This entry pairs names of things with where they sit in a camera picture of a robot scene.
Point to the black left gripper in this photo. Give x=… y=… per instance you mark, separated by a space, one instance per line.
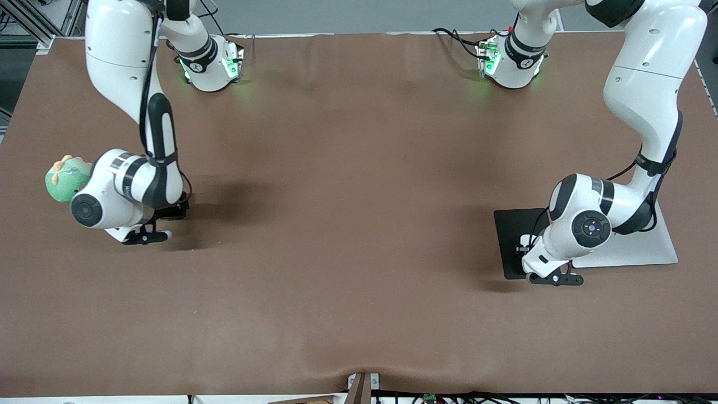
x=525 y=247

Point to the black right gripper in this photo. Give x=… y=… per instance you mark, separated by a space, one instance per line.
x=173 y=212

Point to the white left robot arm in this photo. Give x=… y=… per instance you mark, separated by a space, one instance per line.
x=645 y=84

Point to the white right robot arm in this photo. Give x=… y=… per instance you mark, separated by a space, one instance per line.
x=118 y=56

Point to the black mouse pad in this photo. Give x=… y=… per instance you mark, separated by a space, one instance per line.
x=507 y=235

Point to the green dinosaur plush toy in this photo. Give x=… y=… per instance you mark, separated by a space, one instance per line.
x=64 y=182

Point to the silver laptop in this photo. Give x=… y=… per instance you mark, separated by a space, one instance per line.
x=645 y=249

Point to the brown table cover mat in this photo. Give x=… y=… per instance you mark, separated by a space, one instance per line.
x=336 y=292

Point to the camera mounting post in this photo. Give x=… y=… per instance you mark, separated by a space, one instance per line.
x=362 y=388

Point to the aluminium frame profile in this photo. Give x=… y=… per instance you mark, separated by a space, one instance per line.
x=33 y=19

